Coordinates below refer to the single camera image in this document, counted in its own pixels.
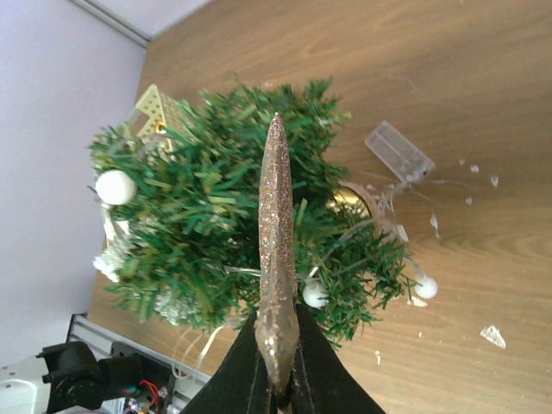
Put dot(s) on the small green christmas tree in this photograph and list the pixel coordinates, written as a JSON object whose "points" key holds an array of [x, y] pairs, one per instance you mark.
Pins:
{"points": [[194, 256]]}

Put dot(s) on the silver mesh ribbon bow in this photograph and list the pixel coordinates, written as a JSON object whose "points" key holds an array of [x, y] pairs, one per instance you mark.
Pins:
{"points": [[116, 250]]}

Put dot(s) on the light green perforated plastic basket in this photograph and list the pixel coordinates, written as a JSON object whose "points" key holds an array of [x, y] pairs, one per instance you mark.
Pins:
{"points": [[158, 107]]}

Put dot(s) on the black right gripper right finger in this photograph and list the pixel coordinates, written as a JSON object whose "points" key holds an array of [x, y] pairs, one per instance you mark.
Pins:
{"points": [[320, 382]]}

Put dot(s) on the gold bauble ornament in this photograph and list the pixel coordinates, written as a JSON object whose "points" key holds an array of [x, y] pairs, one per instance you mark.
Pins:
{"points": [[161, 128]]}

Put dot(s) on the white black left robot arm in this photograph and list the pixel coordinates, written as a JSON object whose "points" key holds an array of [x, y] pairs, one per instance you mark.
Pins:
{"points": [[65, 376]]}

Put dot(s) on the clear plastic battery box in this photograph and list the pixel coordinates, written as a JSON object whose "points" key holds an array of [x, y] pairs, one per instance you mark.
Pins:
{"points": [[406, 161]]}

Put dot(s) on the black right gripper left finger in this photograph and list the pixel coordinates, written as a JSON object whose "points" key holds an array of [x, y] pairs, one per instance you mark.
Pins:
{"points": [[239, 385]]}

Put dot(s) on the silver glitter star ornament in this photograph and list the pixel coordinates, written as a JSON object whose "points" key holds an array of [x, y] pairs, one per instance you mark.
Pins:
{"points": [[276, 328]]}

